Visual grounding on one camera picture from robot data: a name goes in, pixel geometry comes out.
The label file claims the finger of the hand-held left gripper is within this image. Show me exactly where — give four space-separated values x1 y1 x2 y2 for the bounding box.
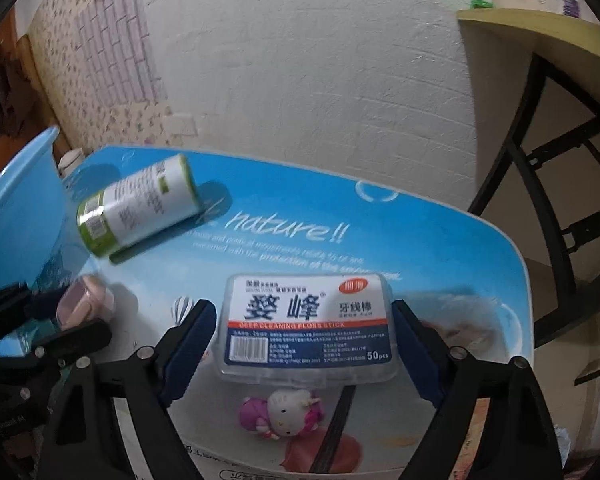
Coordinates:
36 321 114 367
0 284 65 323

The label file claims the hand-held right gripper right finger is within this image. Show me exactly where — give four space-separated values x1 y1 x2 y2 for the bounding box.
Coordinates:
391 299 566 480

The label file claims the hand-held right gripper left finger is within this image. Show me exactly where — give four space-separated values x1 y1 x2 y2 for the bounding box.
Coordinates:
42 299 218 480

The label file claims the pink round case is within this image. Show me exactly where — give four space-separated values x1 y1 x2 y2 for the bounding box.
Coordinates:
55 274 116 332

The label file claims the light blue plastic basin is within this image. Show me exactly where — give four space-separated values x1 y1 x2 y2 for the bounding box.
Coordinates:
0 126 92 358

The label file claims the pink white cat figurine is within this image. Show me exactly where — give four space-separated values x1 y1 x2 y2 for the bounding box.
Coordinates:
238 389 327 442

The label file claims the clear dental floss box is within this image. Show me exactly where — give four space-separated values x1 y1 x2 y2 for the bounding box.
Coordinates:
219 274 401 388

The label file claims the green white bag roll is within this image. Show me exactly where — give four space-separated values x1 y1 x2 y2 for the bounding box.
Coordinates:
76 154 199 259

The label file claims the small white object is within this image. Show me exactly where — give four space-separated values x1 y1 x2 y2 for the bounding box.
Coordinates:
57 149 86 173

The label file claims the dark brown cloth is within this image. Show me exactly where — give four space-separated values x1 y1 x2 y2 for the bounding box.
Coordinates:
0 40 31 146

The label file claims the yellow top black frame table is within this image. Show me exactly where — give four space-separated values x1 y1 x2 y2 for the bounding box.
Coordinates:
457 7 600 386

